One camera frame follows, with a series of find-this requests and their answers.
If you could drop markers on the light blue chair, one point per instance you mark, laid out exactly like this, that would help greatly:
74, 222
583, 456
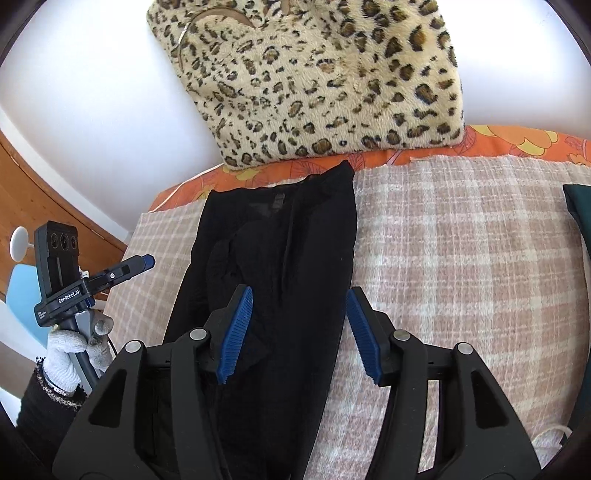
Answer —
23, 295

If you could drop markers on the leopard print cushion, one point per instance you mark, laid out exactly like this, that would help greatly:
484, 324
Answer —
323, 83

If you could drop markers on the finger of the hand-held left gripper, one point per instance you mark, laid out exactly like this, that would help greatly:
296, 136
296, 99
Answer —
124, 270

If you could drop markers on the pink plaid blanket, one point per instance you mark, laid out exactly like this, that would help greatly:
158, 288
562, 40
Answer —
461, 258

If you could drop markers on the orange floral bed sheet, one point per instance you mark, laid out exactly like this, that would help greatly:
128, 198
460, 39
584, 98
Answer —
503, 141

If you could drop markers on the dark green folded cloth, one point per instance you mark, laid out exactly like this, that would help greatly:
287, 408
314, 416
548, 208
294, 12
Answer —
579, 203

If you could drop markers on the person's left forearm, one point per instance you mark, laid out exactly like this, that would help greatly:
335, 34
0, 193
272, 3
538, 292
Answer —
41, 410

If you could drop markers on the white clip lamp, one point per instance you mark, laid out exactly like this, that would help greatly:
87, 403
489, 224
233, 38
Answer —
21, 242

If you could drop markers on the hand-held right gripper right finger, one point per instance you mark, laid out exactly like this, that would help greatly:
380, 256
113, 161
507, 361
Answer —
362, 332

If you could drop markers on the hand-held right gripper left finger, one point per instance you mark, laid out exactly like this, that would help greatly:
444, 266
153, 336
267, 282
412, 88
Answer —
235, 332

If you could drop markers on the black t-shirt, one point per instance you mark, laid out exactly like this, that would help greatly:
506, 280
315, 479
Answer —
286, 258

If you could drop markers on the person's left hand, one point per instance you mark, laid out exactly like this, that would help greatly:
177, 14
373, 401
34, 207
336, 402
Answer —
62, 360

